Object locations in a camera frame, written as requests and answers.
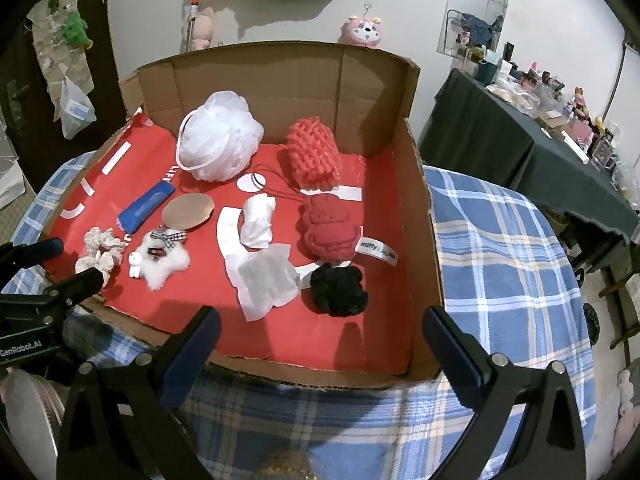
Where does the white mesh bath loofah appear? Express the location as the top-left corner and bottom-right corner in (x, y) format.
(176, 91), (266, 183)

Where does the dark green covered table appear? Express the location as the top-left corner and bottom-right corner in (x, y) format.
(419, 67), (640, 246)

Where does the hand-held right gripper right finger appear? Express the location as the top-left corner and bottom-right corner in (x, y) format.
(422, 306), (587, 480)

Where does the hanging plastic bag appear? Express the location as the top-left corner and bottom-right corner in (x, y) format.
(59, 75), (97, 140)

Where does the black scrunchie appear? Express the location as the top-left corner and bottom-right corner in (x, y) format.
(309, 261), (370, 317)

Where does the white tube red cap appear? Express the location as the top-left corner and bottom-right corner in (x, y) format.
(186, 0), (201, 53)

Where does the white tissue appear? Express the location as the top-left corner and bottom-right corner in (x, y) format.
(223, 242), (301, 322)
(240, 194), (277, 249)

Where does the pale pink plush toy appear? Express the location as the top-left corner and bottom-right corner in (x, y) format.
(612, 360), (640, 461)

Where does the clutter of cosmetics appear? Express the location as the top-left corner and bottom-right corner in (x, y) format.
(447, 10), (640, 206)

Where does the green plush toy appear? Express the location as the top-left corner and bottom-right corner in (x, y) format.
(62, 10), (93, 50)

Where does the cream crochet scrunchie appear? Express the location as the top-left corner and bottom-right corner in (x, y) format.
(75, 226), (128, 276)

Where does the red plush bunny pouch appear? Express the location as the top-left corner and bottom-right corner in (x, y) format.
(250, 170), (400, 266)

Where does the blue plaid blanket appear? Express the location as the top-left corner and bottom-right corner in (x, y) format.
(10, 150), (598, 480)

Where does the white fluffy plush keychain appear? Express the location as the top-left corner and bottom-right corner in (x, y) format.
(127, 225), (192, 291)

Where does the wall mirror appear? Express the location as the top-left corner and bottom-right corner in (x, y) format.
(437, 0), (516, 61)

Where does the round pink plush pendant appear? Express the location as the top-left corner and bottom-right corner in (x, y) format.
(341, 4), (386, 48)

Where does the blue packet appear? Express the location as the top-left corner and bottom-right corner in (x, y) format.
(117, 181), (175, 232)

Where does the coral knitted sponge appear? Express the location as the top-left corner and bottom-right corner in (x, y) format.
(286, 116), (343, 192)

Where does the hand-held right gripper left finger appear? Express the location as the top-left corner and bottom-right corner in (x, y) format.
(56, 305), (222, 480)

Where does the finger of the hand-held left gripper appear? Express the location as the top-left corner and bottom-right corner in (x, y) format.
(0, 237), (65, 271)
(0, 266), (104, 311)

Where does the cardboard box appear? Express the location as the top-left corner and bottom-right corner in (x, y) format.
(37, 40), (443, 391)

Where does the dark wooden door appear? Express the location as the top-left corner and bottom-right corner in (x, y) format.
(0, 0), (121, 201)

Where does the hanging door organizer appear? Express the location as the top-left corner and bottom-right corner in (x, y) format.
(27, 0), (96, 96)

